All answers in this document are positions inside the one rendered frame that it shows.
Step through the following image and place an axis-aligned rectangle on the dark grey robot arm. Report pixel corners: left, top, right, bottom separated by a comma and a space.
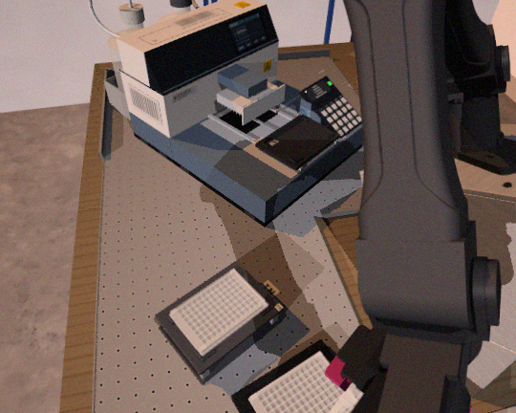
343, 0, 516, 413

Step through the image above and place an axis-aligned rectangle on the white well plate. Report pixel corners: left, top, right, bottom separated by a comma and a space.
248, 351, 344, 413
329, 383, 364, 413
169, 269, 269, 357

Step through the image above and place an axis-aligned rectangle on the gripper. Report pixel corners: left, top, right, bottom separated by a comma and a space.
325, 325, 387, 392

